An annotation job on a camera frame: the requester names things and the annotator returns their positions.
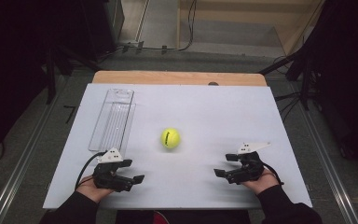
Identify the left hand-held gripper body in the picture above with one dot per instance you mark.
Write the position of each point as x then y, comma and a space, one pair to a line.
107, 174

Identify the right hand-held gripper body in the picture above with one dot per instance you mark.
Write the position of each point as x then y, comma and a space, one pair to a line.
248, 169

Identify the person's right hand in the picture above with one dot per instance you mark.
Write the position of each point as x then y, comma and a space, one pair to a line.
261, 184

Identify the person's left hand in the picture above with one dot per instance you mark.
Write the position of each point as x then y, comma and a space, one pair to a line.
90, 190

